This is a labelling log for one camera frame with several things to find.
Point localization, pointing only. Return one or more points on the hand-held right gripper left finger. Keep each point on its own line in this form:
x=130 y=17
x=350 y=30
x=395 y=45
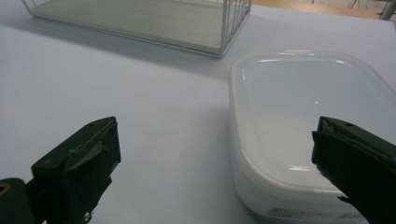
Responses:
x=77 y=168

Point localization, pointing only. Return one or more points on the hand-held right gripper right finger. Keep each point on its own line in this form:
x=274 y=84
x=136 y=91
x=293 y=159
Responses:
x=358 y=161

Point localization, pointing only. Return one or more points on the white lidded plastic container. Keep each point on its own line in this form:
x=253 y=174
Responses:
x=289 y=130

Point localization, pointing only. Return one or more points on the metal stand leg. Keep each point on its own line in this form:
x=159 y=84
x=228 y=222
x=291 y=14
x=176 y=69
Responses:
x=387 y=11

